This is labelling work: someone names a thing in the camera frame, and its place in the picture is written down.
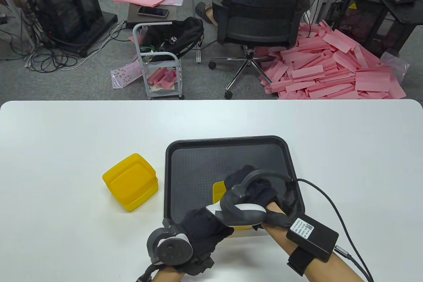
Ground black plastic tray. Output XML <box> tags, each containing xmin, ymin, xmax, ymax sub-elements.
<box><xmin>164</xmin><ymin>136</ymin><xmax>305</xmax><ymax>229</ymax></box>

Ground black arm strap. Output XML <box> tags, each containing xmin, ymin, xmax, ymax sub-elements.
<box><xmin>287</xmin><ymin>246</ymin><xmax>318</xmax><ymax>276</ymax></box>

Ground printed plastic bag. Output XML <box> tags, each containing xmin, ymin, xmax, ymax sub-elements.
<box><xmin>111</xmin><ymin>60</ymin><xmax>143</xmax><ymax>90</ymax></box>

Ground person's right forearm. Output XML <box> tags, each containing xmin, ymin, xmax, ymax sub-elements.
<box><xmin>264</xmin><ymin>201</ymin><xmax>364</xmax><ymax>282</ymax></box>

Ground yellow plastic food container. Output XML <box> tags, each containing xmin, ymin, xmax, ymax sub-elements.
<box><xmin>212</xmin><ymin>181</ymin><xmax>253</xmax><ymax>231</ymax></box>
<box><xmin>111</xmin><ymin>176</ymin><xmax>159</xmax><ymax>212</ymax></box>
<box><xmin>102</xmin><ymin>153</ymin><xmax>156</xmax><ymax>203</ymax></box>

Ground clear crumpled plastic bag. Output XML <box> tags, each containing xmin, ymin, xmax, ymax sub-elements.
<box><xmin>380</xmin><ymin>51</ymin><xmax>410</xmax><ymax>86</ymax></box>

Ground black smartphone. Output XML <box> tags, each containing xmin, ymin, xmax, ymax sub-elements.
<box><xmin>137</xmin><ymin>6</ymin><xmax>170</xmax><ymax>19</ymax></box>

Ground black sensor cable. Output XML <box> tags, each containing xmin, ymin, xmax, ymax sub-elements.
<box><xmin>135</xmin><ymin>264</ymin><xmax>159</xmax><ymax>282</ymax></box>
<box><xmin>296</xmin><ymin>179</ymin><xmax>374</xmax><ymax>282</ymax></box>

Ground pink foam strips bundle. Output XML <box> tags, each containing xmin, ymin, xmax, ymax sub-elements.
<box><xmin>147</xmin><ymin>67</ymin><xmax>177</xmax><ymax>91</ymax></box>

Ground black keyboard stand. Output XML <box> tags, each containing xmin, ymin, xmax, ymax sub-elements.
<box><xmin>373</xmin><ymin>0</ymin><xmax>423</xmax><ymax>58</ymax></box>

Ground person's left forearm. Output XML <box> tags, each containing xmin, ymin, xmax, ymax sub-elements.
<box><xmin>154</xmin><ymin>267</ymin><xmax>184</xmax><ymax>282</ymax></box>

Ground black sensor box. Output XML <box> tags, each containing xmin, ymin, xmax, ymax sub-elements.
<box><xmin>286</xmin><ymin>214</ymin><xmax>339</xmax><ymax>262</ymax></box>

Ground pile of pink foam strips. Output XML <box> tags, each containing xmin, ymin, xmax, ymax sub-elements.
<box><xmin>259</xmin><ymin>20</ymin><xmax>407</xmax><ymax>100</ymax></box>

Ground white rolling cart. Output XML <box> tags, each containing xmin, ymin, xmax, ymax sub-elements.
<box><xmin>133</xmin><ymin>21</ymin><xmax>185</xmax><ymax>100</ymax></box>

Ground tangle of floor cables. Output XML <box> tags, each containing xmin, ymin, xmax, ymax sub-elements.
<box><xmin>0</xmin><ymin>4</ymin><xmax>133</xmax><ymax>72</ymax></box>

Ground person's right hand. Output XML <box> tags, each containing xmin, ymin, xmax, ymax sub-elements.
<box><xmin>225</xmin><ymin>165</ymin><xmax>294</xmax><ymax>229</ymax></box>

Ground black bag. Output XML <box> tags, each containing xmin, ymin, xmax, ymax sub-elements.
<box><xmin>140</xmin><ymin>17</ymin><xmax>204</xmax><ymax>62</ymax></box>

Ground person's left hand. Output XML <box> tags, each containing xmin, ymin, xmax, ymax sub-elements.
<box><xmin>172</xmin><ymin>209</ymin><xmax>233</xmax><ymax>275</ymax></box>

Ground black mesh office chair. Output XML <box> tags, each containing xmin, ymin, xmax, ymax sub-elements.
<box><xmin>208</xmin><ymin>0</ymin><xmax>321</xmax><ymax>100</ymax></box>

